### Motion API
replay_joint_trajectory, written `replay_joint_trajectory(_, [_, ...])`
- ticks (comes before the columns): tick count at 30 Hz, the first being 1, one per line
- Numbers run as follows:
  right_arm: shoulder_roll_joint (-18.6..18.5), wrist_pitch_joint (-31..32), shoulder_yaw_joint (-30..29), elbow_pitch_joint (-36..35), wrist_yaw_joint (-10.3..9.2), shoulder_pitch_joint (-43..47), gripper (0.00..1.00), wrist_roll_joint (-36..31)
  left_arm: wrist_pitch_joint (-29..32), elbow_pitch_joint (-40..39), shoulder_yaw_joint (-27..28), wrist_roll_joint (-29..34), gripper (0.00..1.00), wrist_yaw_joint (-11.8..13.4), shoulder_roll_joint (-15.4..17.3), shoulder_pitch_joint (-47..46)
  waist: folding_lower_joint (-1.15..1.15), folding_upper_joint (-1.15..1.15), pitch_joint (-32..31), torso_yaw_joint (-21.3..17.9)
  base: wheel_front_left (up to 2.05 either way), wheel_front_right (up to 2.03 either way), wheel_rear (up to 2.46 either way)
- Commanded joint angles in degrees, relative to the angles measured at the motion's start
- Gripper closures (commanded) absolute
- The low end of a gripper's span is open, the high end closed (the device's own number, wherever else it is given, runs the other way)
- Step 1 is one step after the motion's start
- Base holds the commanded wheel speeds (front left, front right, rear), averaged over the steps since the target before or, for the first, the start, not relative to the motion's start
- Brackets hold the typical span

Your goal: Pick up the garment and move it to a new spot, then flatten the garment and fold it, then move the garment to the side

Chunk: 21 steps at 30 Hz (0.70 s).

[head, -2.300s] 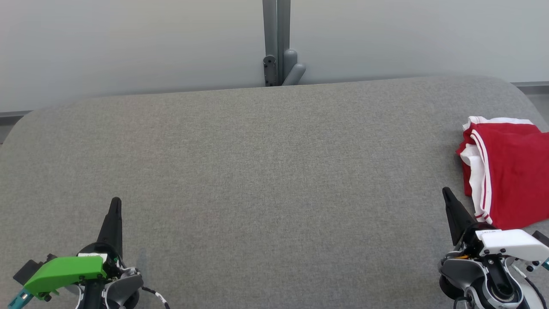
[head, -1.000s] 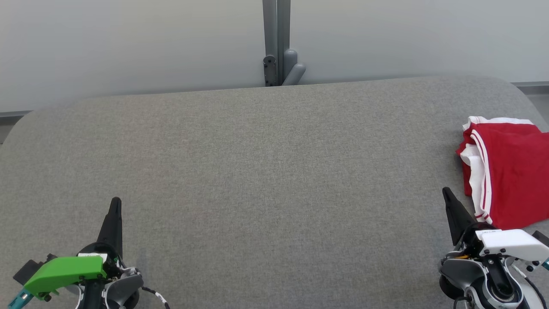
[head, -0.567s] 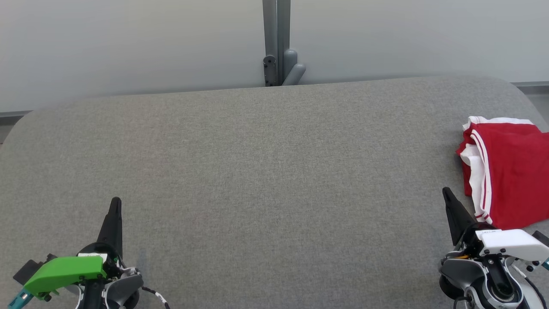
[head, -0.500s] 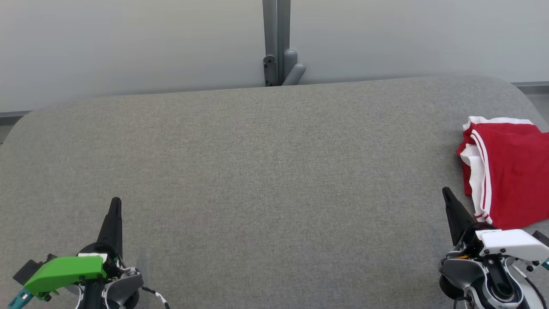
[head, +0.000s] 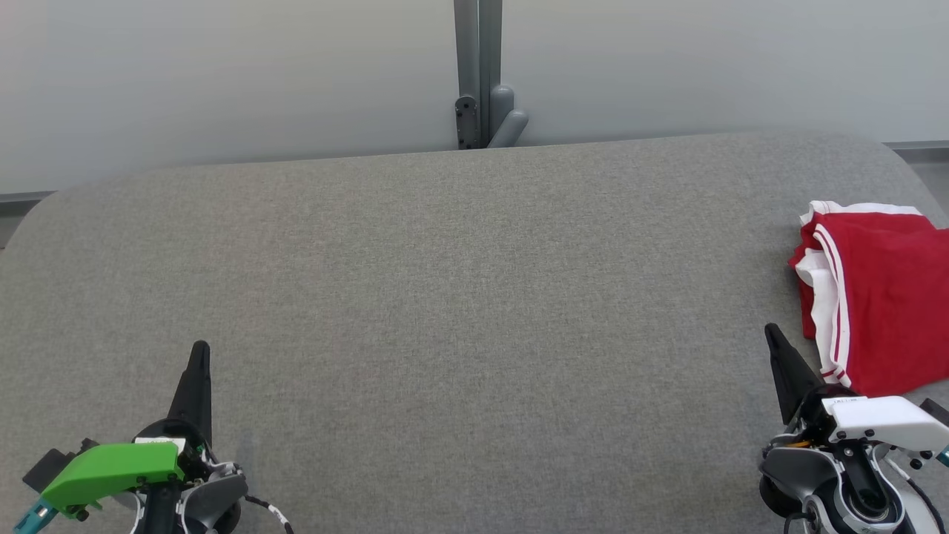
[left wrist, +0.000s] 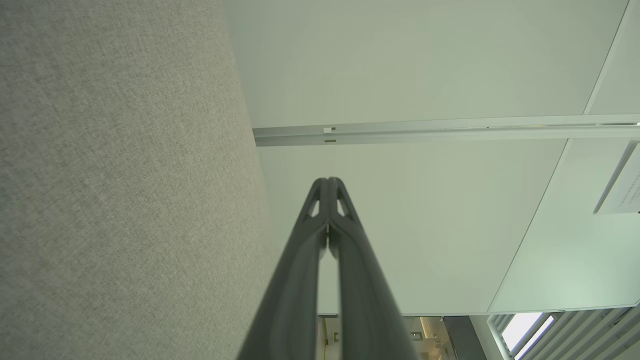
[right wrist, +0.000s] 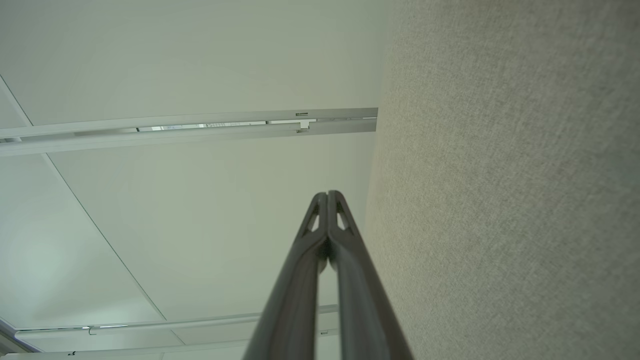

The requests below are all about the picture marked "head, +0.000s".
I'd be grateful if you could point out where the grey upright tube stub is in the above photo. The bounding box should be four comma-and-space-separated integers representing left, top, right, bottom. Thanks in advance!
489, 84, 515, 142

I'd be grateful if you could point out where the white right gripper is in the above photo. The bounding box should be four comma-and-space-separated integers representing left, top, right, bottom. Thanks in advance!
764, 323, 949, 454

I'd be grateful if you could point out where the black white striped cable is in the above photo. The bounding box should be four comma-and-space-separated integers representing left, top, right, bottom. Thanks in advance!
243, 495, 296, 534

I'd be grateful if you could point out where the red Bulls 23 jersey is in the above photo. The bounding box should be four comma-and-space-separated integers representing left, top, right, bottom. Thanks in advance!
788, 211, 949, 398

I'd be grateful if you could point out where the grey slanted tube stub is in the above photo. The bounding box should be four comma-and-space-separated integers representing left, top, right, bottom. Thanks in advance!
487, 110, 529, 149

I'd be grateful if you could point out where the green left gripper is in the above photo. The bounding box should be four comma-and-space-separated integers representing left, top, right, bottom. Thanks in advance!
39, 341, 217, 521

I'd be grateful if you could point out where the grey metal post bracket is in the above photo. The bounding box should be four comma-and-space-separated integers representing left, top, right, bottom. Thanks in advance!
454, 0, 503, 149

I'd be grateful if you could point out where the left camera cable teal plug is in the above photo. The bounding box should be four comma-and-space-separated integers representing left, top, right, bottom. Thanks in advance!
13, 498, 59, 534

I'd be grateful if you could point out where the black post bracket plate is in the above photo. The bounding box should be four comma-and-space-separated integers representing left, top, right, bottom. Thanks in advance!
454, 95, 480, 151

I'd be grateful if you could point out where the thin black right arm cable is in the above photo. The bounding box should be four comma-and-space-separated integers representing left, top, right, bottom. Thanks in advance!
903, 478, 941, 534

